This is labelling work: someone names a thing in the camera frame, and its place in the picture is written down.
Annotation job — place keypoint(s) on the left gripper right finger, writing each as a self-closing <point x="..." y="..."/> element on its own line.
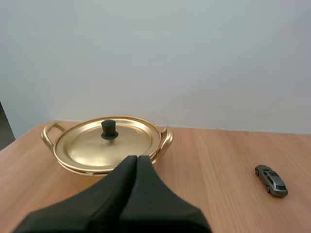
<point x="158" y="208"/>

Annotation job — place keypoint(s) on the gold lid with black knob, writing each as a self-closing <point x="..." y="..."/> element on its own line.
<point x="85" y="145"/>

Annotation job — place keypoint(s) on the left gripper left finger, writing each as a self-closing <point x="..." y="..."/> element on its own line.
<point x="97" y="206"/>

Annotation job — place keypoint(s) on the small grey toy car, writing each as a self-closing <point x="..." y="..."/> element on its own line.
<point x="273" y="182"/>

